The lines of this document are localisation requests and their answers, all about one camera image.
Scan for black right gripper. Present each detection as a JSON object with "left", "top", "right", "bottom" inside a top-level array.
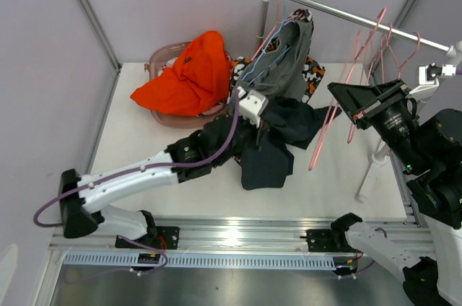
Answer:
[{"left": 326, "top": 76, "right": 426, "bottom": 170}]

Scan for pink wire hanger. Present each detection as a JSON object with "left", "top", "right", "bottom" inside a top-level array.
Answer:
[{"left": 388, "top": 31, "right": 422, "bottom": 79}]

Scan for pink hanger of orange shorts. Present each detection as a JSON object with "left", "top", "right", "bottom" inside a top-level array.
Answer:
[{"left": 346, "top": 22, "right": 394, "bottom": 144}]

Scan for dark navy shorts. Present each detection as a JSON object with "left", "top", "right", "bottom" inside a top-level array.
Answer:
[{"left": 240, "top": 97, "right": 342, "bottom": 191}]

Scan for orange black camo shorts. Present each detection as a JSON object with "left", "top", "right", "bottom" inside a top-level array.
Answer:
[{"left": 227, "top": 8, "right": 326, "bottom": 105}]

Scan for pink hanger of navy shorts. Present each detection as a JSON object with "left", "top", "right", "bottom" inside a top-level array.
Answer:
[{"left": 308, "top": 6, "right": 388, "bottom": 172}]

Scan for grey knit shorts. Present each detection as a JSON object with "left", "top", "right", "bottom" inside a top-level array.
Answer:
[{"left": 236, "top": 16, "right": 314, "bottom": 100}]

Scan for pink hanger of camo shorts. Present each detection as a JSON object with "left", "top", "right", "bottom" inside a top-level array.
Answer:
[{"left": 251, "top": 0, "right": 299, "bottom": 61}]

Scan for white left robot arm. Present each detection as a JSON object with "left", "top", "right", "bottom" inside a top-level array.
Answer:
[{"left": 59, "top": 115, "right": 258, "bottom": 248}]

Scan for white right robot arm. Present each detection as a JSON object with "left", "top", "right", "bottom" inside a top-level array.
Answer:
[{"left": 328, "top": 79, "right": 461, "bottom": 305}]

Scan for metal clothes rack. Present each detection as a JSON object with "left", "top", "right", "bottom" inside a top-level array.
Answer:
[{"left": 261, "top": 0, "right": 461, "bottom": 203}]

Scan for pink plastic basin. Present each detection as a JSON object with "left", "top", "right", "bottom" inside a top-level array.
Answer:
[{"left": 144, "top": 42, "right": 226, "bottom": 129}]

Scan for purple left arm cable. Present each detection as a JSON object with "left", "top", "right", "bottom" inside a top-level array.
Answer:
[{"left": 32, "top": 95, "right": 243, "bottom": 230}]

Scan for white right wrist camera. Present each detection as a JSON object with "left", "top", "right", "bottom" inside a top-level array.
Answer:
[{"left": 409, "top": 63, "right": 461, "bottom": 101}]

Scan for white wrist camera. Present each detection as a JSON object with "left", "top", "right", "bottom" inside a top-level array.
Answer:
[
  {"left": 409, "top": 63, "right": 461, "bottom": 101},
  {"left": 235, "top": 87, "right": 269, "bottom": 128}
]

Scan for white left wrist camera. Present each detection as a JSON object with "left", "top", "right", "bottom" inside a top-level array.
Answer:
[{"left": 235, "top": 87, "right": 269, "bottom": 128}]

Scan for aluminium mounting rail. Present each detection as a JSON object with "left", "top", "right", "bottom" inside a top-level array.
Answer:
[{"left": 48, "top": 217, "right": 419, "bottom": 252}]

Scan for white slotted cable duct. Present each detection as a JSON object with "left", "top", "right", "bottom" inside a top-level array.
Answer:
[{"left": 64, "top": 251, "right": 336, "bottom": 271}]

